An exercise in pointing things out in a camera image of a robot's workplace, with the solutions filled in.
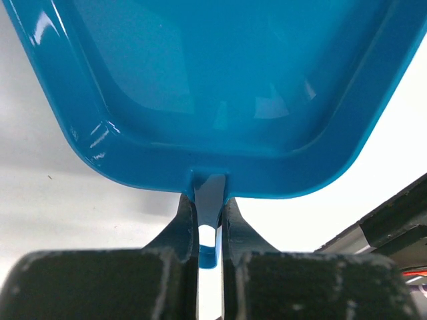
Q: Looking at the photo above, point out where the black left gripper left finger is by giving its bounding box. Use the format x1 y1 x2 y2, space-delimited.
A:
142 194 199 263

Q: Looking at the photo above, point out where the blue plastic dustpan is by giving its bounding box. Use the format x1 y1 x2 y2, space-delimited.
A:
1 0 427 269

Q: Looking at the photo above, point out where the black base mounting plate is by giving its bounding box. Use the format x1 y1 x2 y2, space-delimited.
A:
317 175 426 270

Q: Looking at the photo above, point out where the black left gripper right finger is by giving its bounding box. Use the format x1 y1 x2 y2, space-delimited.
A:
221 198 279 265

